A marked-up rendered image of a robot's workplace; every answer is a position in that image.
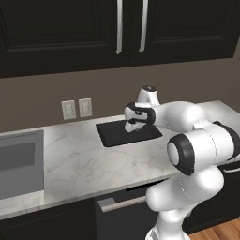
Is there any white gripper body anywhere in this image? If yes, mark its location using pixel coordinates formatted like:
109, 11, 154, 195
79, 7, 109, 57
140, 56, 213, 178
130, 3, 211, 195
124, 118, 144, 134

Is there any black tray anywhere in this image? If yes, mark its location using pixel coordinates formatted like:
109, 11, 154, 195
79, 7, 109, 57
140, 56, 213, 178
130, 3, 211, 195
95, 118, 164, 148

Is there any grey sink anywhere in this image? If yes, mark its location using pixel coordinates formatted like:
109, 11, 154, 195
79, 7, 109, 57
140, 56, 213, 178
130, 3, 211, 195
0, 128, 45, 201

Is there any black dishwasher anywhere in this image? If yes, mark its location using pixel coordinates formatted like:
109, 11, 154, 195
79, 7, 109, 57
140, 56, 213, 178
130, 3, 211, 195
93, 179, 170, 240

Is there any black upper cupboard door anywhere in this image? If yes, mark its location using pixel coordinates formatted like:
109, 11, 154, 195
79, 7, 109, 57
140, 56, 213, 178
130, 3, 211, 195
0, 0, 132, 80
128, 0, 240, 68

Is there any black cupboard door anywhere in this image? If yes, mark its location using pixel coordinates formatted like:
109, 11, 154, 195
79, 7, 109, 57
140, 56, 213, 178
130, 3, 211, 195
128, 0, 240, 68
0, 0, 132, 80
0, 197, 97, 240

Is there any black lower drawer front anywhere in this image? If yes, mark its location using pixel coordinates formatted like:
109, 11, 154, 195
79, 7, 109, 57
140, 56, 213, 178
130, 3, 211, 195
183, 159, 240, 234

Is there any black lower cupboard door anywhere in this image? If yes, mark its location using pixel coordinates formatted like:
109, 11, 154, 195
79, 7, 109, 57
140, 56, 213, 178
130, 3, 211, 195
0, 197, 97, 240

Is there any white wall outlet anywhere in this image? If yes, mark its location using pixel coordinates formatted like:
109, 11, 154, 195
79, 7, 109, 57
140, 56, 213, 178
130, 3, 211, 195
61, 99, 78, 121
78, 97, 94, 119

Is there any silver dishwasher handle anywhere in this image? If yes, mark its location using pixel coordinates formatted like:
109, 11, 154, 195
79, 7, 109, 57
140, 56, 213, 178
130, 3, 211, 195
99, 195, 148, 214

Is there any silver cupboard handle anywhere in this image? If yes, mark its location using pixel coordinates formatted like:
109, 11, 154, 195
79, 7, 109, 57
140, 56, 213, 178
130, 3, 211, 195
115, 0, 124, 55
138, 0, 149, 53

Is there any silver drawer handle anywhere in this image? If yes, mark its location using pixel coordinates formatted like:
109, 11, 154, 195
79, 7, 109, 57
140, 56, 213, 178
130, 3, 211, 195
222, 167, 240, 175

